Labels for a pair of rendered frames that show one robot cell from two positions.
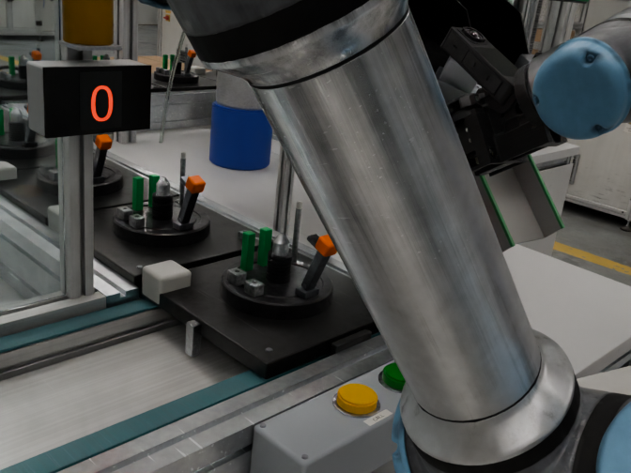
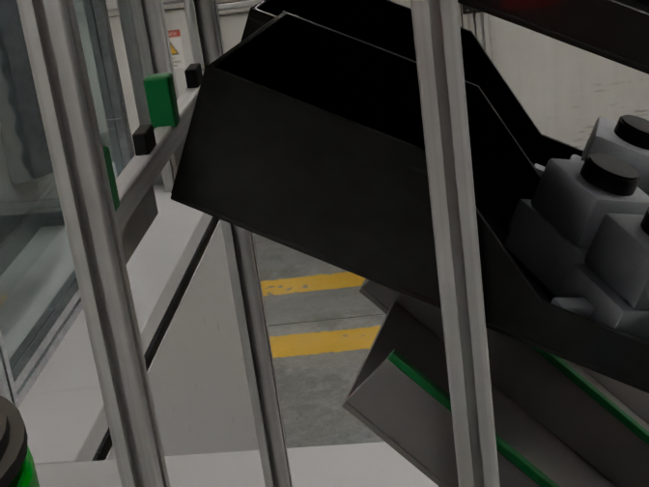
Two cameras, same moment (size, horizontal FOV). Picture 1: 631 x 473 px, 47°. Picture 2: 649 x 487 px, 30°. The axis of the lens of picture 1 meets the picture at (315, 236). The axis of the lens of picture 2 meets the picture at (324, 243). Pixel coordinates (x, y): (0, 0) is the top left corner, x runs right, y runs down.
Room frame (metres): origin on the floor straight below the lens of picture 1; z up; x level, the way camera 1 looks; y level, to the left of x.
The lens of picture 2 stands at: (0.60, 0.28, 1.49)
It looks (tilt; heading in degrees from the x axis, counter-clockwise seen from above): 21 degrees down; 325
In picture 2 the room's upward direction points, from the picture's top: 8 degrees counter-clockwise
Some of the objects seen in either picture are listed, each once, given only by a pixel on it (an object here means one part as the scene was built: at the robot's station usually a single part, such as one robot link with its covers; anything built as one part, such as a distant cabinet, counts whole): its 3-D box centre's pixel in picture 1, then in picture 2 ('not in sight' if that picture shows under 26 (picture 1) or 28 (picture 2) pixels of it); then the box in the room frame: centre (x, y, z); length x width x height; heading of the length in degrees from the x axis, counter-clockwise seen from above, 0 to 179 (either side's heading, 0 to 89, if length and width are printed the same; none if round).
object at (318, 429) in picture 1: (352, 428); not in sight; (0.61, -0.06, 0.93); 0.21 x 0.07 x 0.06; 137
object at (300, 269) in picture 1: (277, 286); not in sight; (0.82, 0.04, 0.98); 0.14 x 0.14 x 0.02
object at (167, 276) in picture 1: (165, 282); not in sight; (0.81, 0.18, 0.97); 0.05 x 0.05 x 0.04; 47
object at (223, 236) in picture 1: (161, 202); not in sight; (0.99, 0.23, 1.01); 0.24 x 0.24 x 0.13; 47
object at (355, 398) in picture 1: (356, 402); not in sight; (0.61, -0.06, 0.96); 0.04 x 0.04 x 0.02
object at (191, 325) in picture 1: (192, 338); not in sight; (0.73, 0.13, 0.95); 0.01 x 0.01 x 0.04; 47
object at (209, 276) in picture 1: (275, 299); not in sight; (0.82, 0.04, 0.96); 0.24 x 0.24 x 0.02; 47
